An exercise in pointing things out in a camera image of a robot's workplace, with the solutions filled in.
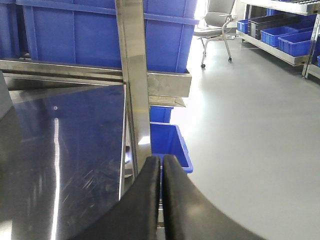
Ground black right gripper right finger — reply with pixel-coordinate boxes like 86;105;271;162
162;155;262;240

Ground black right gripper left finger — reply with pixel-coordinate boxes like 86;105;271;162
71;156;161;240

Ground blue bin on floor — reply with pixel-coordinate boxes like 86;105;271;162
150;122;194;202

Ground blue bin under rack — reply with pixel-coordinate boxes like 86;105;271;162
149;105;174;123

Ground blue bin middle shelf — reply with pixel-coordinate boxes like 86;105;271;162
260;22;313;48

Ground small blue bin far shelf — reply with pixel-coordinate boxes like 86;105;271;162
237;19;249;35

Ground blue bin front shelf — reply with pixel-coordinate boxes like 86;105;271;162
278;31;313;57

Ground large blue crate on rack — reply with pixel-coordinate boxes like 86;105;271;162
16;0;198;73

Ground black tray on shelf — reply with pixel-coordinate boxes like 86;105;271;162
247;13;300;40

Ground gray office chair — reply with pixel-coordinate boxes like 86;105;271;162
193;0;236;69

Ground steel shelf rack right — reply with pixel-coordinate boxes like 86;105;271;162
236;0;320;78

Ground stainless steel rack frame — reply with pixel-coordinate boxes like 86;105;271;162
0;0;192;177

